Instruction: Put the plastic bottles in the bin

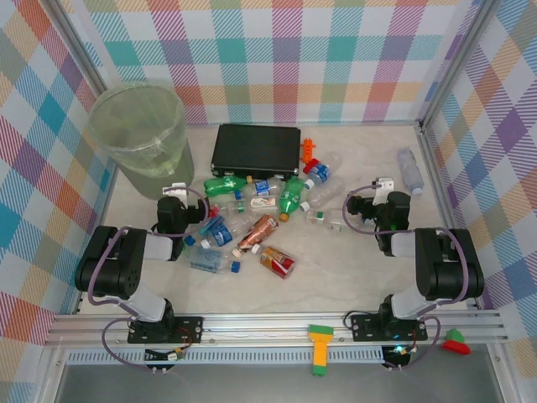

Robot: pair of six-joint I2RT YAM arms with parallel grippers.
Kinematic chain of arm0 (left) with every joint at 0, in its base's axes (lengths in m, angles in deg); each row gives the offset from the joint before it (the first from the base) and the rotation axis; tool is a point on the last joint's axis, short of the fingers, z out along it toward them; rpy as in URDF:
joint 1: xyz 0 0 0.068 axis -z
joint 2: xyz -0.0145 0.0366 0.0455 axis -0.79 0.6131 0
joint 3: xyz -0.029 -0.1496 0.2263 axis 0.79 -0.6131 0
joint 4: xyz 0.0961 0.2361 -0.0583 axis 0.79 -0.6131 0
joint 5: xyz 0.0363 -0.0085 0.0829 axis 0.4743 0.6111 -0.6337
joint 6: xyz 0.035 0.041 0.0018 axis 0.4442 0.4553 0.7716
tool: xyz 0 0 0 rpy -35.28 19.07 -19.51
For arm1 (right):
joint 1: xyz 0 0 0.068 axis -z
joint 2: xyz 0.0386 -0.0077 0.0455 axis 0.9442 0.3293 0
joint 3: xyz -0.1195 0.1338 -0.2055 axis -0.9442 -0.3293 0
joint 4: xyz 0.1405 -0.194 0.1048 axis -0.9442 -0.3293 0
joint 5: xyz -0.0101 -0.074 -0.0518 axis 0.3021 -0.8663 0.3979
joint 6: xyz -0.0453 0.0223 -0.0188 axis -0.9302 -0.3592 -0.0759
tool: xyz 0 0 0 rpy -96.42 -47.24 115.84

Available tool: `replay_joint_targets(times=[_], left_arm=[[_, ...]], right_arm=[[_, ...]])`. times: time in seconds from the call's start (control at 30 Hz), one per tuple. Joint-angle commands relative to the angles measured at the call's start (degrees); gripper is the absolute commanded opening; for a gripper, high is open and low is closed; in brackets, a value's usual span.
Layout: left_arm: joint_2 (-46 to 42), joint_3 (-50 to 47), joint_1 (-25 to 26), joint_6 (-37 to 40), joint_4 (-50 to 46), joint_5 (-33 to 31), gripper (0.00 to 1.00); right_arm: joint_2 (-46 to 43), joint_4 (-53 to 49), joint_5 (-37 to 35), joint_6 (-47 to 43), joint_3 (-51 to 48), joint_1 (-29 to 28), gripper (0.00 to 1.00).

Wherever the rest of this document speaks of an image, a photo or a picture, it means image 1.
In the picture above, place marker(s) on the teal tinted plastic bottle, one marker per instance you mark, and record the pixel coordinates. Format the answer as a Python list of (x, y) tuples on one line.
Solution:
[(206, 228)]

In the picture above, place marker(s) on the crushed green plastic bottle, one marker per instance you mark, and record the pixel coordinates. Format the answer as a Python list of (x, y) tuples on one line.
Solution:
[(222, 184)]

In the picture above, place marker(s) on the clear bottle with white cap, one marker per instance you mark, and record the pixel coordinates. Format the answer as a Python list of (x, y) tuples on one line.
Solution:
[(327, 193)]

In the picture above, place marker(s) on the clear bottle green label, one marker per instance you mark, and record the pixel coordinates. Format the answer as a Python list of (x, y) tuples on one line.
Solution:
[(321, 218)]

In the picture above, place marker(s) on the clear crushed plastic bottle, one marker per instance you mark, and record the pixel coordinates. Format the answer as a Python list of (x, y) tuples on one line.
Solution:
[(240, 222)]

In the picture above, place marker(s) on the clear bottle pale blue label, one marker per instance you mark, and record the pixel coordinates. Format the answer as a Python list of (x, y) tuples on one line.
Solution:
[(205, 258)]

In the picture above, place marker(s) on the clear ribbed plastic bottle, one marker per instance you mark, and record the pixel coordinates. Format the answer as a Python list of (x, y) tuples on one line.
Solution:
[(409, 168)]

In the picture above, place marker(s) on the blue label white cap bottle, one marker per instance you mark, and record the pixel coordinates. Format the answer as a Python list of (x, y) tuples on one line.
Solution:
[(321, 172)]

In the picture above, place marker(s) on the clear bottle white label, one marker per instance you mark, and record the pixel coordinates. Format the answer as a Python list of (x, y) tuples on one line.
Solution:
[(262, 204)]

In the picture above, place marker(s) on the copper brown plastic bottle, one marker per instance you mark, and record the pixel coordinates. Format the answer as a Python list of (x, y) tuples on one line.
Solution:
[(260, 231)]

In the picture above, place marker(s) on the clear bottle small blue label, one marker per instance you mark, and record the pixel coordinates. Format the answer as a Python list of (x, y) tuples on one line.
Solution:
[(262, 187)]

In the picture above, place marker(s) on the green bottle with orange cap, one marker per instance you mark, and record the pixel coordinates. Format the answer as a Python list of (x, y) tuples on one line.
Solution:
[(291, 197)]

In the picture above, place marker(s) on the red and yellow label bottle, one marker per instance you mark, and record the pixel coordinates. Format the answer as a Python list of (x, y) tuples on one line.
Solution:
[(277, 262)]

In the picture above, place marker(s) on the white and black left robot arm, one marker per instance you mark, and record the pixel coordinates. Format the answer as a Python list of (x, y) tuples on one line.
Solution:
[(105, 268)]

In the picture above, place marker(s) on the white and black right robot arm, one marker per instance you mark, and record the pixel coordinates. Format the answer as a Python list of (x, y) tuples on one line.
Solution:
[(453, 273)]

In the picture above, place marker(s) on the translucent green waste bin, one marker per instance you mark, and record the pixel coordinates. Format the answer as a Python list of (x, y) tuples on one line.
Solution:
[(138, 126)]

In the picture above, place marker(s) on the orange toy brick piece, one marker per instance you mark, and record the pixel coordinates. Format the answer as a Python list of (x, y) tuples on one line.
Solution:
[(308, 149)]

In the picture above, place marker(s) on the black hard case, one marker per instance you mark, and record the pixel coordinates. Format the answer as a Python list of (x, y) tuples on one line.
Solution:
[(256, 147)]

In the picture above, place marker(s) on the yellow and green brick block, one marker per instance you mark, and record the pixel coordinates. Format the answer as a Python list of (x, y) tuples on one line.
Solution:
[(319, 352)]

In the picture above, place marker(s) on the red and green toy brick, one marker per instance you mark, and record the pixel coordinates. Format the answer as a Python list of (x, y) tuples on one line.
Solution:
[(455, 347)]

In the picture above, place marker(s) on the grey metal panel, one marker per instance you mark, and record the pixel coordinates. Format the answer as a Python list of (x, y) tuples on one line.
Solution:
[(251, 386)]

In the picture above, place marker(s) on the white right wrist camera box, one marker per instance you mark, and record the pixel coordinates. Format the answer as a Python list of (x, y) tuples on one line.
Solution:
[(385, 184)]

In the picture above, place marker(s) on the aluminium side rail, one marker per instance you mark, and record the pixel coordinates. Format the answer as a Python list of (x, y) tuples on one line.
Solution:
[(430, 168)]

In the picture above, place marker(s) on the aluminium back rail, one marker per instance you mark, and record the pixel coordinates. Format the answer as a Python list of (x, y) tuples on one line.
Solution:
[(335, 123)]

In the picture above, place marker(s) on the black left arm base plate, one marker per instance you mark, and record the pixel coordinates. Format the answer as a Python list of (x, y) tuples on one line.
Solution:
[(189, 327)]

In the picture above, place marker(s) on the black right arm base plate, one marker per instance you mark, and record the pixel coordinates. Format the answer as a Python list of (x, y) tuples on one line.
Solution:
[(365, 327)]

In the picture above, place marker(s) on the aluminium frame rail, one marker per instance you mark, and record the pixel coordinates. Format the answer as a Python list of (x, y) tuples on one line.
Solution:
[(272, 329)]

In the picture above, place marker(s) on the aluminium frame post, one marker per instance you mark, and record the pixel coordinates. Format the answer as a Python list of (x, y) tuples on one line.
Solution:
[(457, 63), (79, 46)]

